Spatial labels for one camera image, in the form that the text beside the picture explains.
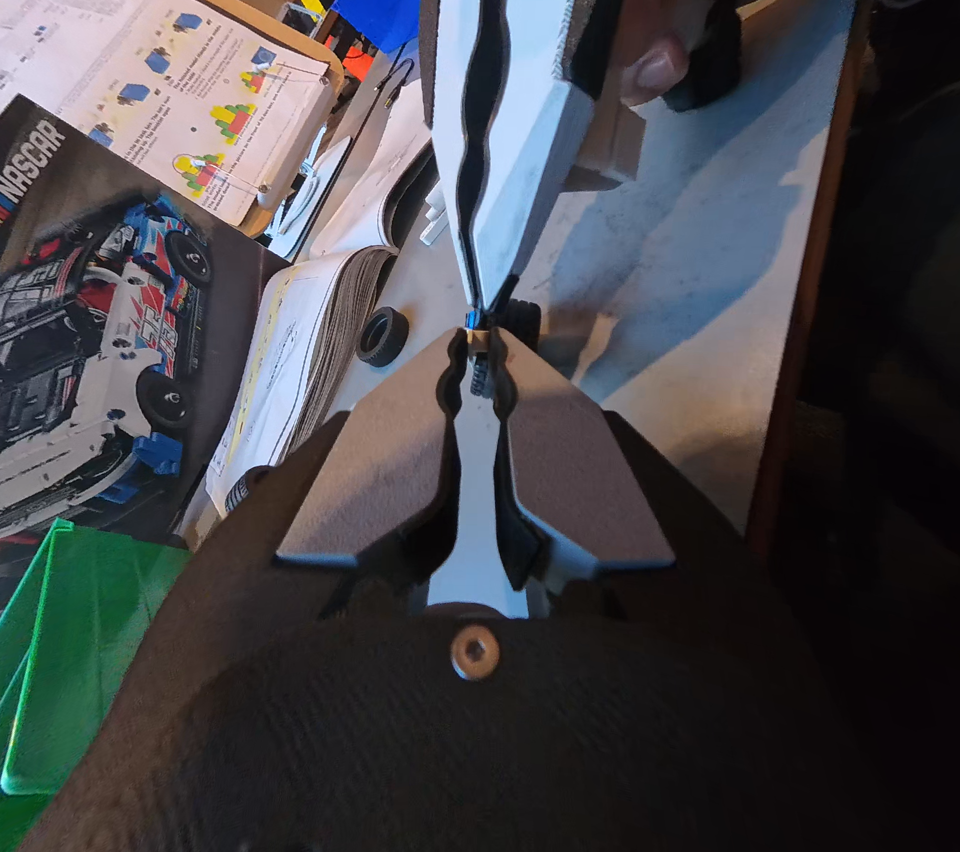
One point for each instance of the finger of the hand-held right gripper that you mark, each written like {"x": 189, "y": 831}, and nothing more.
{"x": 540, "y": 79}
{"x": 454, "y": 116}

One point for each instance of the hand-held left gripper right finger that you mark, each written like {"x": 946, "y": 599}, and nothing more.
{"x": 585, "y": 484}

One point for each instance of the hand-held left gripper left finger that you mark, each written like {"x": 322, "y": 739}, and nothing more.
{"x": 367, "y": 484}

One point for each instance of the white hinged brick assembly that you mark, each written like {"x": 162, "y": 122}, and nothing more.
{"x": 433, "y": 221}

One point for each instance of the white curved toy beam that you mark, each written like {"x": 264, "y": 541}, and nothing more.
{"x": 478, "y": 340}

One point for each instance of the grey desk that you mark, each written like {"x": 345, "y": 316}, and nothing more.
{"x": 675, "y": 304}

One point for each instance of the small orange object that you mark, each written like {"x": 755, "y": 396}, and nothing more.
{"x": 361, "y": 68}

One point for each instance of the black toy tyre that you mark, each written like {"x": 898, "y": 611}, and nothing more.
{"x": 240, "y": 492}
{"x": 525, "y": 327}
{"x": 397, "y": 342}

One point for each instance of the white flat device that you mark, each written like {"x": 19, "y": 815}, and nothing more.
{"x": 330, "y": 161}

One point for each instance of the thick open instruction booklet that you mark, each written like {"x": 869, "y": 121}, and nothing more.
{"x": 300, "y": 342}

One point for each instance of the wooden clipboard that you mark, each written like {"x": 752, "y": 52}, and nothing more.
{"x": 315, "y": 41}

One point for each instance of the toy race car box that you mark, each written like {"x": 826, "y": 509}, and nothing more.
{"x": 75, "y": 342}

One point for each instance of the green plastic bin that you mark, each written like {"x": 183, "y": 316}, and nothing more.
{"x": 75, "y": 642}

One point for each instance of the printed instruction sheet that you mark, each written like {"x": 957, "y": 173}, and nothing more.
{"x": 112, "y": 56}

